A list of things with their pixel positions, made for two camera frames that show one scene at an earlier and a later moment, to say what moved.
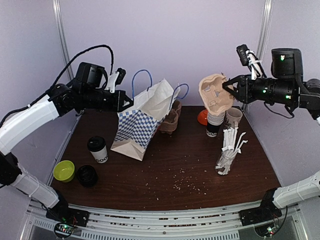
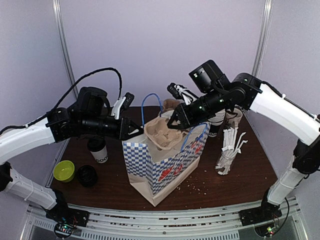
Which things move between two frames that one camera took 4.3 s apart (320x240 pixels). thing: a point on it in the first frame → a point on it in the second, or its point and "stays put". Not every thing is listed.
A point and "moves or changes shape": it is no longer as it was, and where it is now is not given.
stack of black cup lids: [87, 176] stays put
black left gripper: [117, 106] → [122, 130]
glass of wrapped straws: [230, 149] stays put
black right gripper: [242, 89] → [183, 116]
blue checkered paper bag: [137, 124] → [160, 174]
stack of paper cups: [214, 122] stays put
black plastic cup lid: [96, 143] stays put
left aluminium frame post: [57, 6] stays put
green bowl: [64, 171] stays put
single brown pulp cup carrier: [217, 98] moves or changes shape
